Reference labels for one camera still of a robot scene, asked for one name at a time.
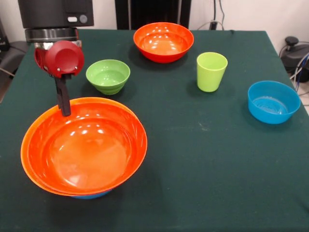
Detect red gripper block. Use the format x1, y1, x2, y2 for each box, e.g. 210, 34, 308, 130
34, 40, 85, 117

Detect green plastic bowl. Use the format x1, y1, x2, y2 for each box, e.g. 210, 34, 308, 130
85, 59, 131, 95

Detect red plastic bowl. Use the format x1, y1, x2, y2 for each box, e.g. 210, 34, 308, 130
27, 102, 148, 195
133, 22, 195, 64

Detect large orange plastic bowl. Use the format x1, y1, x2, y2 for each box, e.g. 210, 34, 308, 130
20, 97, 144, 196

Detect medium blue plastic bowl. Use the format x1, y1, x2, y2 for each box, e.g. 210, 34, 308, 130
71, 189, 113, 200

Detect green plastic cup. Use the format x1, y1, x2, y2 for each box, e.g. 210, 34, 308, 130
197, 52, 228, 93

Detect dark green tablecloth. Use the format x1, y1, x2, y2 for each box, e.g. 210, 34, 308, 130
0, 28, 309, 232

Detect small blue plastic bowl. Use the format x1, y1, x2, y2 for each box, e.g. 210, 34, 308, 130
247, 80, 301, 125

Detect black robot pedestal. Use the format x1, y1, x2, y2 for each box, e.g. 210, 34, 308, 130
115, 0, 191, 31

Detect wall cable with plug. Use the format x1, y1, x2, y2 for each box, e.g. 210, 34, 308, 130
197, 0, 226, 31

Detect cable tangle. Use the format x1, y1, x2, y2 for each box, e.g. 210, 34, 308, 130
289, 53, 309, 97

